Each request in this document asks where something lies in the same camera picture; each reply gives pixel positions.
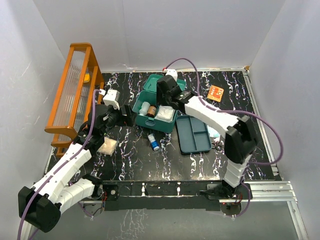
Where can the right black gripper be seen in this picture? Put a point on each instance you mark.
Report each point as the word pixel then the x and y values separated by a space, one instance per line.
pixel 159 99

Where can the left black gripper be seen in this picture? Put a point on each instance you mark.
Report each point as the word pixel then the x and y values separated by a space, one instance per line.
pixel 129 119

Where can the white plastic medicine bottle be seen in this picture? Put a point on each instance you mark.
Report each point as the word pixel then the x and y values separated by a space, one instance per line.
pixel 144 108

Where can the amber bottle orange label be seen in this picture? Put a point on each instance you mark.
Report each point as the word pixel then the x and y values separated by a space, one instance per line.
pixel 151 112

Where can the small white blue bottle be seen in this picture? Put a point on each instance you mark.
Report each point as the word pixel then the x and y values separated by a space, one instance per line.
pixel 154 144

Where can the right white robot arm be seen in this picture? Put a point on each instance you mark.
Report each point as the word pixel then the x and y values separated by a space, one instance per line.
pixel 240 139

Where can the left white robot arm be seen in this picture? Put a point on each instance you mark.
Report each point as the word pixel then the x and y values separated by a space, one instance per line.
pixel 43 204

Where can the green medicine box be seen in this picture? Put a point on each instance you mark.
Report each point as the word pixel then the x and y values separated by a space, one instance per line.
pixel 149 94

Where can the clear bag cotton balls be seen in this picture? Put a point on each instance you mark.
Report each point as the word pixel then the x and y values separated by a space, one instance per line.
pixel 108 147

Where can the orange patterned card packet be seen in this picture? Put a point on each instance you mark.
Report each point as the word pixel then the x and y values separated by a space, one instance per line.
pixel 215 93

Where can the dark blue divided tray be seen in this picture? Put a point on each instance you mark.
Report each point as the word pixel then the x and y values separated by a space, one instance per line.
pixel 193 135

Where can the orange wooden rack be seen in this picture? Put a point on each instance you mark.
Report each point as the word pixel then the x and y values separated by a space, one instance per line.
pixel 73 99

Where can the yellow item on rack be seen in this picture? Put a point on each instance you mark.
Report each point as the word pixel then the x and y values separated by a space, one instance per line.
pixel 87 78

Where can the small scissors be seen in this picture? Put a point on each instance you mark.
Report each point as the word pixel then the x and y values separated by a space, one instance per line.
pixel 217 145

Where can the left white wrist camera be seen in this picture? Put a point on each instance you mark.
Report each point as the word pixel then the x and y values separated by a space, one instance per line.
pixel 110 97

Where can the black front mounting rail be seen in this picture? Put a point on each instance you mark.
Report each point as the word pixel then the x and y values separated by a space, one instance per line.
pixel 210 195

